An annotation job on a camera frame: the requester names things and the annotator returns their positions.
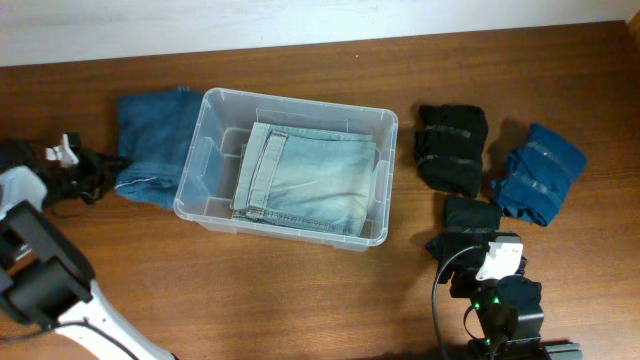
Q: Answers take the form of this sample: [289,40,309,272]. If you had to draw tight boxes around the small black taped garment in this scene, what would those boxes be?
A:
[425,196,502,264]

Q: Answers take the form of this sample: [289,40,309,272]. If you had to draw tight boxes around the dark blue jeans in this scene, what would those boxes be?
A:
[115,87,204,209]

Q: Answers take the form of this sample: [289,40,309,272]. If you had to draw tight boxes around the teal blue taped sweater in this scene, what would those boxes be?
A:
[491,123,587,227]

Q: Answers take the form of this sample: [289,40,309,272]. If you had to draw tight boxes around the black taped garment roll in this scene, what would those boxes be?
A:
[414,104,488,199]

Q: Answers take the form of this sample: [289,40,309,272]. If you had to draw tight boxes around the light washed jeans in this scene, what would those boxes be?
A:
[231,123,376,236]

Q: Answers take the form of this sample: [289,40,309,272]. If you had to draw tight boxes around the clear plastic storage bin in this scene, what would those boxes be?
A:
[173,88,398,251]

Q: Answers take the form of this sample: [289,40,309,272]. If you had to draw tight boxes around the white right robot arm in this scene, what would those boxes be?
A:
[441,232,583,360]

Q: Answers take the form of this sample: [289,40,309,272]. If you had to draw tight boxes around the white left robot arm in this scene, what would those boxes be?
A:
[1,133,175,360]

